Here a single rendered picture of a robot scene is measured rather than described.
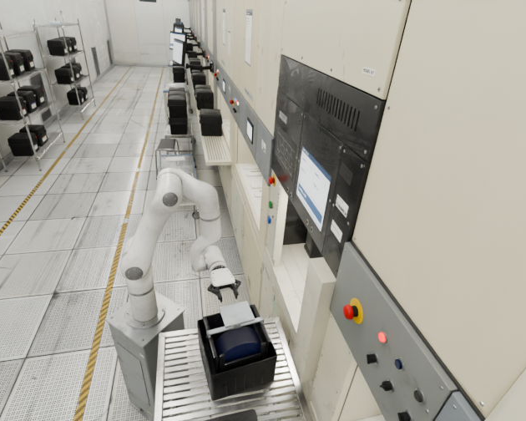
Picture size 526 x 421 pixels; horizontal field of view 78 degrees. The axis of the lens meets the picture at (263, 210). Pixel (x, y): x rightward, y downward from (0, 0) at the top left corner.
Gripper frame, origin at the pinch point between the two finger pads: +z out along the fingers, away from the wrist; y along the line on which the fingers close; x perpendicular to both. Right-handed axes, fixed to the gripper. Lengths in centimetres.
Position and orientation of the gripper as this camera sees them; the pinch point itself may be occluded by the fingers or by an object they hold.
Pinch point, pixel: (228, 295)
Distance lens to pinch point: 145.4
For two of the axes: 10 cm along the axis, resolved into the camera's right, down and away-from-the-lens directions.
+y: -9.3, 1.2, -3.4
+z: 3.5, 5.1, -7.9
